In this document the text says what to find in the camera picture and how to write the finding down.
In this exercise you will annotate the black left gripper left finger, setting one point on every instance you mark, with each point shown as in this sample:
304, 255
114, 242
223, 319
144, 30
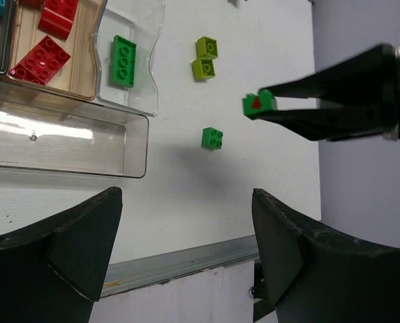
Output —
54, 269

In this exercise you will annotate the small red lego brick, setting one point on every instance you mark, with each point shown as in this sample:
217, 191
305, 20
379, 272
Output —
34, 4

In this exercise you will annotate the lime lego brick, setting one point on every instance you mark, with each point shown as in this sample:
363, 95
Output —
207, 47
203, 69

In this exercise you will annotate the aluminium rail frame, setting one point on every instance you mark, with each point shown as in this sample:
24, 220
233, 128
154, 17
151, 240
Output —
126, 276

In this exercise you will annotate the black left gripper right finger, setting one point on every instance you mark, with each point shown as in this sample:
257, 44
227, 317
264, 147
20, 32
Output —
314, 273

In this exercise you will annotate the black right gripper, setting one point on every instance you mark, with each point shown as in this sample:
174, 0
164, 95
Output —
360, 77

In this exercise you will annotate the long green lego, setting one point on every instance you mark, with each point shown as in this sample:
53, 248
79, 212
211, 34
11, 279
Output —
122, 71

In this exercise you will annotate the clear long front bin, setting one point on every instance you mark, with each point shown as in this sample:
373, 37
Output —
46, 131

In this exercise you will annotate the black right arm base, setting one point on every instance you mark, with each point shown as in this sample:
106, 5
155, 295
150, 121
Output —
261, 307

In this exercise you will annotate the lime lego brick upper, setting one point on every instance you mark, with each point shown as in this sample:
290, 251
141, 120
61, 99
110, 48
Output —
207, 47

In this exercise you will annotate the clear plastic bin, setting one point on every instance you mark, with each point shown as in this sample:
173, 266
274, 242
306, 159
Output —
140, 22

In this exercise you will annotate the lime lego brick lower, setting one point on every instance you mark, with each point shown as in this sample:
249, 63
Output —
203, 69

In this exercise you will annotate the small green lego brick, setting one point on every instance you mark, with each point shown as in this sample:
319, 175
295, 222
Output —
212, 138

